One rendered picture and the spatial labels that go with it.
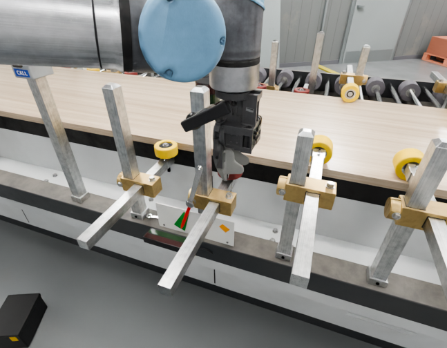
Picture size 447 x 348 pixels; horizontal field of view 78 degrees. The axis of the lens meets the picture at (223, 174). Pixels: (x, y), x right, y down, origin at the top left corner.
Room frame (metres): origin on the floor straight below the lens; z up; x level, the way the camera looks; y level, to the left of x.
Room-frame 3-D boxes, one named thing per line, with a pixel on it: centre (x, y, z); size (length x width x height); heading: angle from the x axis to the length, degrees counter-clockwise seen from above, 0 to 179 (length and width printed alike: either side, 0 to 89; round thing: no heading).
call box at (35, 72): (0.80, 0.53, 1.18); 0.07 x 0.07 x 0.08; 70
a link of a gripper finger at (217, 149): (0.50, 0.01, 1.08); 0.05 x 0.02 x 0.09; 159
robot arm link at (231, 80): (0.52, -0.02, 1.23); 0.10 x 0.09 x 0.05; 159
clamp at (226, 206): (0.63, 0.03, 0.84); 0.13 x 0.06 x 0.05; 70
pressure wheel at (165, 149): (0.85, 0.20, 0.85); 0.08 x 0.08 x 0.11
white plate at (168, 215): (0.62, 0.09, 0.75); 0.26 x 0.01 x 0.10; 70
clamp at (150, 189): (0.71, 0.27, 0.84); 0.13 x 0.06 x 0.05; 70
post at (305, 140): (0.55, -0.18, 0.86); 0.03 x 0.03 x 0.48; 70
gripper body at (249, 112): (0.51, -0.03, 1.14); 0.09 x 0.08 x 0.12; 69
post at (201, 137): (0.63, 0.05, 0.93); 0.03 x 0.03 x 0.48; 70
